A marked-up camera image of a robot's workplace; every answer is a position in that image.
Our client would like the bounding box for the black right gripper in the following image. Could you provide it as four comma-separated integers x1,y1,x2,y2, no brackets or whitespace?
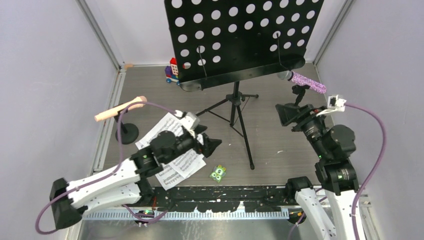
275,102,330,159

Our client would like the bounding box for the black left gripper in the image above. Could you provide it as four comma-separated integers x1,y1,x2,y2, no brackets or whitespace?
163,124,222,165

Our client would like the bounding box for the sheet music page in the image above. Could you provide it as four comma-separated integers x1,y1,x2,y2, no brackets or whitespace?
156,113,203,179
135,120,206,190

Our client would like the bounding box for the black microphone stand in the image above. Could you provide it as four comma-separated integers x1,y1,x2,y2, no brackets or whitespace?
114,110,139,145
291,85,310,106

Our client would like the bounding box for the black music stand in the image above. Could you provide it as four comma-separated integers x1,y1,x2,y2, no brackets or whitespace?
163,0,326,170

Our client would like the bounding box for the beige microphone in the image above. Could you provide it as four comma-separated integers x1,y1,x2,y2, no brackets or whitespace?
94,96,147,122

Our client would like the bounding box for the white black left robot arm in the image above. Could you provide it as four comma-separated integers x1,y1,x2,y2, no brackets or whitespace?
49,125,222,230

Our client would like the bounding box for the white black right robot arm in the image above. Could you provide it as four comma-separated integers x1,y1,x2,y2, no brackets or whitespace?
275,103,366,240

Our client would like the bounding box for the purple glitter microphone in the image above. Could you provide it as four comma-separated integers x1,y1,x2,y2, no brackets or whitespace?
276,70,327,94

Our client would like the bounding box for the green toy block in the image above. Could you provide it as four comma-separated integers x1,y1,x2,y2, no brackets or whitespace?
209,165,227,183

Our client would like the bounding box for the colourful toy block truck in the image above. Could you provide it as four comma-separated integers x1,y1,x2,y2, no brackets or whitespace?
164,57,180,86

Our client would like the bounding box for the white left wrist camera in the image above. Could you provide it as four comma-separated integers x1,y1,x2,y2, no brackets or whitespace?
174,110,200,138

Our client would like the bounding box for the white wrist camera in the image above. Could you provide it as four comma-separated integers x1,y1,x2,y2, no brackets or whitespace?
174,110,200,138
316,94,347,117

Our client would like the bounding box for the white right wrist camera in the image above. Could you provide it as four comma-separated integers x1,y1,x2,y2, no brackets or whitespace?
316,94,347,117

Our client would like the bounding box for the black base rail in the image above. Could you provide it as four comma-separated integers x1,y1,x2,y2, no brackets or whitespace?
121,185,319,214

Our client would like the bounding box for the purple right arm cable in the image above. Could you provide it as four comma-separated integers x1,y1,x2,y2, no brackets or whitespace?
288,102,388,240

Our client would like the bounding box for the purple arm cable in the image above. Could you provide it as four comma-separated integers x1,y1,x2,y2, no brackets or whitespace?
288,102,388,240
35,101,178,236

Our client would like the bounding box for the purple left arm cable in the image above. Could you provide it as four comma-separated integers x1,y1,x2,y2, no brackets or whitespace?
35,101,178,236

